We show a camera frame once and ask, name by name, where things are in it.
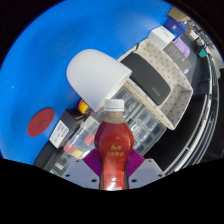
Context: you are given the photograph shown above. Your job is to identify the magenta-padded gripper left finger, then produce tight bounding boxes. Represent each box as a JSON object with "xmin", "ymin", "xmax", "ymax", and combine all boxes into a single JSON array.
[{"xmin": 61, "ymin": 148, "xmax": 102, "ymax": 190}]

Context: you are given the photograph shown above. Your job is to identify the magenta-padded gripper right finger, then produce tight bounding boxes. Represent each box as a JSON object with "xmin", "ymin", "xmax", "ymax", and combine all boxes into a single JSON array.
[{"xmin": 125, "ymin": 148, "xmax": 166, "ymax": 190}]

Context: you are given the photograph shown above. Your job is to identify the red drink bottle white cap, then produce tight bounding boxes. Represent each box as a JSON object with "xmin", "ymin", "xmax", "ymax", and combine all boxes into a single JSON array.
[{"xmin": 93, "ymin": 98, "xmax": 135, "ymax": 192}]

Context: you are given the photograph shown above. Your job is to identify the black case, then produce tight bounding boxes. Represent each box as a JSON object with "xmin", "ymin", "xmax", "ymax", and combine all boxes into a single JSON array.
[{"xmin": 33, "ymin": 143, "xmax": 61, "ymax": 169}]

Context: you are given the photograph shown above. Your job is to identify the black box with white label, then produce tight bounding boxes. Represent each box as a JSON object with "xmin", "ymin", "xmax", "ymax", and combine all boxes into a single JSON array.
[{"xmin": 48, "ymin": 109, "xmax": 84, "ymax": 150}]

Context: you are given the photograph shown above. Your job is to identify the flat round red coaster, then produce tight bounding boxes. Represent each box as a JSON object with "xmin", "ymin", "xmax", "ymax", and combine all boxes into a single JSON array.
[{"xmin": 26, "ymin": 107, "xmax": 56, "ymax": 138}]

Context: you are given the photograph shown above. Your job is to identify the yellow multimeter with red leads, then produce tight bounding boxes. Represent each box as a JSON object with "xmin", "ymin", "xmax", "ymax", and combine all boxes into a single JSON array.
[{"xmin": 77, "ymin": 98, "xmax": 96, "ymax": 116}]

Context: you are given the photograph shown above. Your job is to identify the white perforated tray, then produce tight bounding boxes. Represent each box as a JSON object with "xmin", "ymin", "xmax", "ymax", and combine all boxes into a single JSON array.
[{"xmin": 116, "ymin": 39, "xmax": 194, "ymax": 131}]

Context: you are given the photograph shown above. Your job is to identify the black speaker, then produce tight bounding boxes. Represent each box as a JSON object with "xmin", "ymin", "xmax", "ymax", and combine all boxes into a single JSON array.
[{"xmin": 120, "ymin": 52, "xmax": 172, "ymax": 107}]

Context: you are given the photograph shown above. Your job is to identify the white cup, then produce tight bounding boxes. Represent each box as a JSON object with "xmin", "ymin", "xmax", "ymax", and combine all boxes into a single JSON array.
[{"xmin": 65, "ymin": 48, "xmax": 133, "ymax": 113}]

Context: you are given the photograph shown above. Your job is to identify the dark grey upright box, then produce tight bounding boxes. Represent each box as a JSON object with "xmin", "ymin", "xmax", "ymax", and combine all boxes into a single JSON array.
[{"xmin": 163, "ymin": 41, "xmax": 193, "ymax": 76}]

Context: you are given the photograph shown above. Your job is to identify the purple bag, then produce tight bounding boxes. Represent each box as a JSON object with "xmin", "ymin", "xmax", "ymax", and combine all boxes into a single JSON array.
[{"xmin": 172, "ymin": 35, "xmax": 192, "ymax": 58}]

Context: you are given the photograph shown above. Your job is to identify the teal holder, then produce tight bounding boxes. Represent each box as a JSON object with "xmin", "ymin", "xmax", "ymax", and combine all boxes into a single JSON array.
[{"xmin": 196, "ymin": 46, "xmax": 208, "ymax": 59}]

